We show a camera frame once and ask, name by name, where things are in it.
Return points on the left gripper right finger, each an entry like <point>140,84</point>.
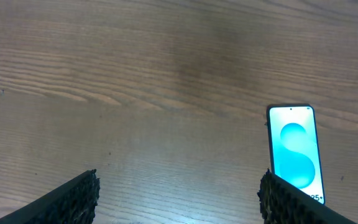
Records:
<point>282,203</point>

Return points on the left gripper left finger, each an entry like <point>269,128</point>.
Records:
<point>73,202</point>

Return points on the blue Samsung Galaxy smartphone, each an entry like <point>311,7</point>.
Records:
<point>294,147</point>

